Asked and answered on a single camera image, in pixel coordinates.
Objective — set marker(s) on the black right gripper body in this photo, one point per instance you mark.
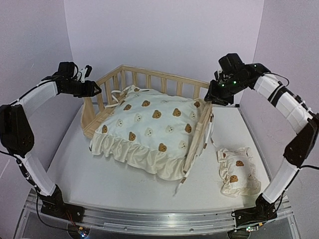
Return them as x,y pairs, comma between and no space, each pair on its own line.
232,86

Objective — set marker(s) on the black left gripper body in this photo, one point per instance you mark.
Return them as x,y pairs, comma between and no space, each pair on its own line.
78,91

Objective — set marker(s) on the wooden pet bed frame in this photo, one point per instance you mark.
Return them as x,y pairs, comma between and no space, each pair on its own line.
90,120

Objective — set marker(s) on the bear print cream cushion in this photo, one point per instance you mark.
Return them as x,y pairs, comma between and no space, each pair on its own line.
152,131

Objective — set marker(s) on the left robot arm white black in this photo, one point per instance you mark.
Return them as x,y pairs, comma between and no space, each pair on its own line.
16,135

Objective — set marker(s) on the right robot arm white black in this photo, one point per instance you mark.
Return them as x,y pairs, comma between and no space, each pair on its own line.
301,122

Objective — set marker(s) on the small bear print pillow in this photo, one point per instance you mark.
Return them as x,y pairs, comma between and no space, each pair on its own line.
238,172

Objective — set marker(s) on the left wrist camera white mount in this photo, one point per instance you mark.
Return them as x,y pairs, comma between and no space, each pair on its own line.
83,73

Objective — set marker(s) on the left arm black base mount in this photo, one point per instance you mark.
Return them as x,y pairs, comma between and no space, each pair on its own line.
55,206

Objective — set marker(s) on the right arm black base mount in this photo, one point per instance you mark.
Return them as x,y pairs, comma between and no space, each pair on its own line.
262,212

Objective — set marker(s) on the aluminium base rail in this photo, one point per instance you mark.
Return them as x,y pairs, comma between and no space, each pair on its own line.
37,222

